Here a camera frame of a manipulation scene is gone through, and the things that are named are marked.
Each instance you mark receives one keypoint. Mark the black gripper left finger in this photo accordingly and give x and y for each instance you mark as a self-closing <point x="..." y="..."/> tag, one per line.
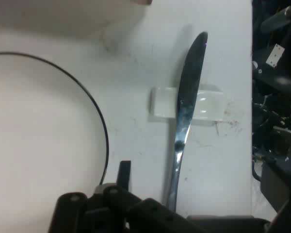
<point x="111" y="208"/>

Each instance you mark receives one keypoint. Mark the silver table knife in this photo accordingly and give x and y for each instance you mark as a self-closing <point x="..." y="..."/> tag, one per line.
<point x="191" y="85"/>

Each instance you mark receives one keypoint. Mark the white plate with black rim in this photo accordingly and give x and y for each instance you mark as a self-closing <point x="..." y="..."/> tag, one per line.
<point x="38" y="121"/>

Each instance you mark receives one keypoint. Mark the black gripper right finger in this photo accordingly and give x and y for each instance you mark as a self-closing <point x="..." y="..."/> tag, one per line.
<point x="288" y="223"/>

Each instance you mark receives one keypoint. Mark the white ceramic cutlery rest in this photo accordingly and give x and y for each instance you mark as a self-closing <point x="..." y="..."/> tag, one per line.
<point x="162" y="104"/>

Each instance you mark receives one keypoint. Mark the black equipment pile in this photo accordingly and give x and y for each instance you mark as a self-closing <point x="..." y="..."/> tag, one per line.
<point x="276" y="80"/>

